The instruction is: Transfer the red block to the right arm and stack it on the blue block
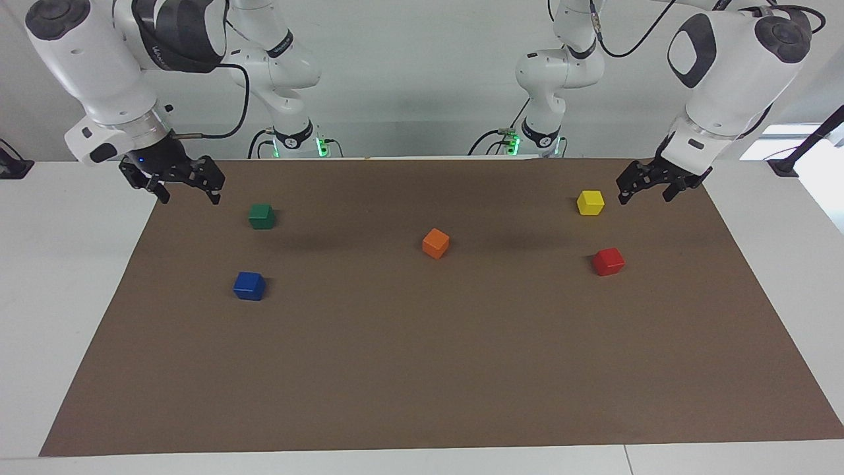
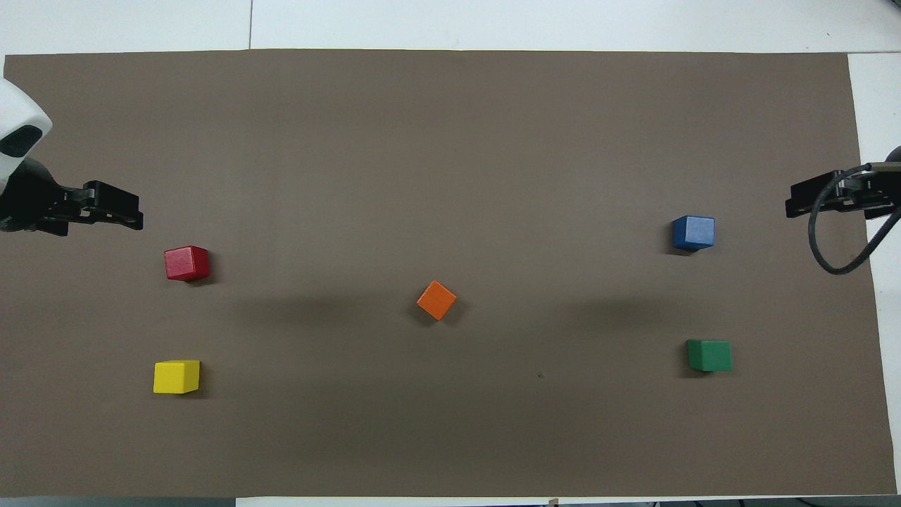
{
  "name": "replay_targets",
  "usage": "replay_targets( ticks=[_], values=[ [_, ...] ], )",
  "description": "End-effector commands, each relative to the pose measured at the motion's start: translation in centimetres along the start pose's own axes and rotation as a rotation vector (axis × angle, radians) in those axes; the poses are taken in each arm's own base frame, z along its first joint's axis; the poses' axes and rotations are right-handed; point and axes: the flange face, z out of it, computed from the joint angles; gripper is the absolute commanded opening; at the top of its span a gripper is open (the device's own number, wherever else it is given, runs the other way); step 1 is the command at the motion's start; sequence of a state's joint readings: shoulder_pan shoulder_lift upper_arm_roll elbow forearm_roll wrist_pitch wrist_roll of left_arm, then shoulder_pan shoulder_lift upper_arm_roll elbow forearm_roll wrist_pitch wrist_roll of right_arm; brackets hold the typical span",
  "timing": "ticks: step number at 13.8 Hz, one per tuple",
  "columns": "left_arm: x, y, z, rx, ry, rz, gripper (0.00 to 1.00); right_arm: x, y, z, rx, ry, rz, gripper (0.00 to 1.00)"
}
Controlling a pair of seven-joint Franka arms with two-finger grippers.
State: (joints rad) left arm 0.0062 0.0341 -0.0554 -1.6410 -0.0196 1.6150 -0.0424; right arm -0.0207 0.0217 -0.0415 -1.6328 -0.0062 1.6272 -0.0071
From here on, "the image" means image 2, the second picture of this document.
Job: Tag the blue wooden block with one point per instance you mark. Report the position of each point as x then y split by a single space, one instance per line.
693 232

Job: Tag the red wooden block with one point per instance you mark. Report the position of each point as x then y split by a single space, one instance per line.
187 263

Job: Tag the orange wooden block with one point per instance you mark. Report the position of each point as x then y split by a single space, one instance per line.
436 300

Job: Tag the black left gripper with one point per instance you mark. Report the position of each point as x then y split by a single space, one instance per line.
32 201

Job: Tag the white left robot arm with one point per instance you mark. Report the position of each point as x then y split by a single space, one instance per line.
17 113

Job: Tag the yellow wooden block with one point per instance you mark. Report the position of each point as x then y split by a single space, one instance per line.
177 377

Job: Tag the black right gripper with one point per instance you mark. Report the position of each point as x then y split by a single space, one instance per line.
888 189

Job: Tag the brown table mat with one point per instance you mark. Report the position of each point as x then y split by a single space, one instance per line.
450 141

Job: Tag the green wooden block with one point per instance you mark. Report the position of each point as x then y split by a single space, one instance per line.
709 355

